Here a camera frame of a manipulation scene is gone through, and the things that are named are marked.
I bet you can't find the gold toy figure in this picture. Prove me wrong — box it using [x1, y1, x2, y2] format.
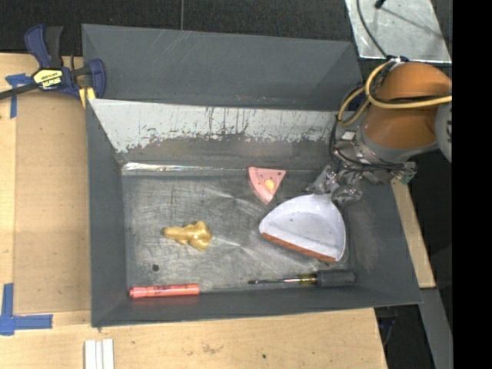
[161, 220, 213, 251]

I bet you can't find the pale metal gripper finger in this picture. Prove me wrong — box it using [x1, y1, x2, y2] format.
[306, 165, 341, 195]
[331, 180, 363, 206]

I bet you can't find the white dustpan with red-brown edge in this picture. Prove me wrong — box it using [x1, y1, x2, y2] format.
[258, 192, 347, 264]

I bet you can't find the pink toy pizza slice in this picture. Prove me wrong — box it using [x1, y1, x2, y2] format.
[248, 166, 288, 205]

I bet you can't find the grey metal bin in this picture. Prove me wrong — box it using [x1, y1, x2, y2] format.
[80, 23, 424, 328]

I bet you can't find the orange-red marker pen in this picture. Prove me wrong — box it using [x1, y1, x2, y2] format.
[128, 283, 201, 300]

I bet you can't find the black-handled screwdriver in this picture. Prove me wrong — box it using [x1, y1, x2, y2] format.
[248, 269, 357, 289]

